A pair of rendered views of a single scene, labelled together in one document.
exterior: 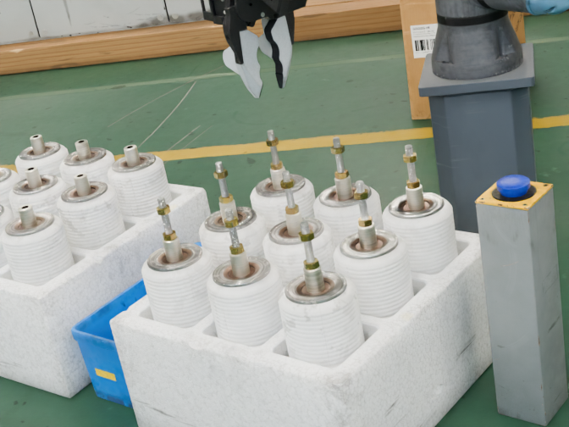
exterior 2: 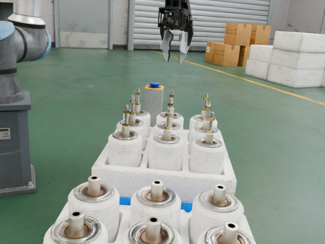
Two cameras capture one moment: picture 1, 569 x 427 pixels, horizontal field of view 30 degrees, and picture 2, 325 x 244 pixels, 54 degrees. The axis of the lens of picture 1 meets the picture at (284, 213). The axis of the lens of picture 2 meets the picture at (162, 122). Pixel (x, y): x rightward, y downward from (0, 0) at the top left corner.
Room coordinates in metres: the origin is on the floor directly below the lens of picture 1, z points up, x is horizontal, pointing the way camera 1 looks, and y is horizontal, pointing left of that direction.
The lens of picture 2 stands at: (1.93, 0.73, 0.57)
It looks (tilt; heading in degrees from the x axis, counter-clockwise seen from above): 17 degrees down; 231
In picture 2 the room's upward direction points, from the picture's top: 4 degrees clockwise
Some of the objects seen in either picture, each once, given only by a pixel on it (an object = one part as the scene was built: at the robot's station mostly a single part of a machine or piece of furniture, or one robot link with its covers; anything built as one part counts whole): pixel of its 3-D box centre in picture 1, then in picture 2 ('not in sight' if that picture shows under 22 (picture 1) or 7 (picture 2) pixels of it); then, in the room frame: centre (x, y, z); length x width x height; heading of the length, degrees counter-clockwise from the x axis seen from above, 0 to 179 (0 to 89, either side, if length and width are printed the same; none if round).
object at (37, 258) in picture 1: (46, 276); (213, 241); (1.50, 0.38, 0.16); 0.10 x 0.10 x 0.18
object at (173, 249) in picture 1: (173, 249); (209, 138); (1.29, 0.16, 0.26); 0.02 x 0.02 x 0.03
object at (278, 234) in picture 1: (296, 231); (169, 126); (1.30, -0.01, 0.25); 0.08 x 0.08 x 0.01
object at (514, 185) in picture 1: (513, 188); (154, 85); (1.16, -0.28, 0.32); 0.04 x 0.04 x 0.02
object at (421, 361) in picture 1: (315, 333); (165, 172); (1.30, -0.01, 0.09); 0.39 x 0.39 x 0.18; 48
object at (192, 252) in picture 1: (174, 257); (208, 142); (1.29, 0.16, 0.25); 0.08 x 0.08 x 0.01
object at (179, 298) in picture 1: (189, 315); (205, 172); (1.29, 0.16, 0.16); 0.10 x 0.10 x 0.18
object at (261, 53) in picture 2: not in sight; (273, 54); (-1.53, -1.51, 0.27); 0.39 x 0.39 x 0.18; 77
